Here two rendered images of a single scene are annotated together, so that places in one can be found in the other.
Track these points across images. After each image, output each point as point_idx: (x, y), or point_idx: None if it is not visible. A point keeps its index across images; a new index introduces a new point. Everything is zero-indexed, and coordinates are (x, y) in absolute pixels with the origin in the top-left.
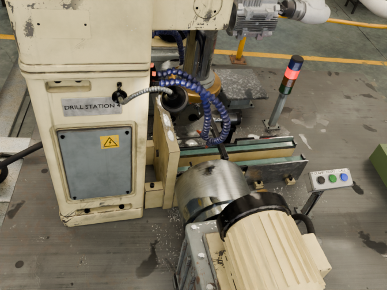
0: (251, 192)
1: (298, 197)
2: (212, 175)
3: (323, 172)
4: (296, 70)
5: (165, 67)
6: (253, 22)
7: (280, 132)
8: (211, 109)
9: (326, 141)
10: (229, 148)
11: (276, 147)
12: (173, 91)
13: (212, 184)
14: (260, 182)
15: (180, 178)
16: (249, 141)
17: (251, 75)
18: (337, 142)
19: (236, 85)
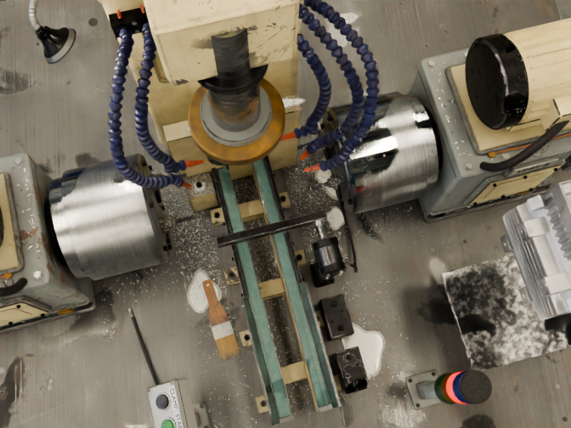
0: (228, 323)
1: (229, 414)
2: (110, 187)
3: (175, 408)
4: (453, 389)
5: (394, 104)
6: (522, 250)
7: (405, 409)
8: (446, 257)
9: None
10: (288, 269)
11: (308, 366)
12: (43, 32)
13: (93, 187)
14: (245, 338)
15: (134, 154)
16: (308, 307)
17: (551, 339)
18: None
19: (497, 296)
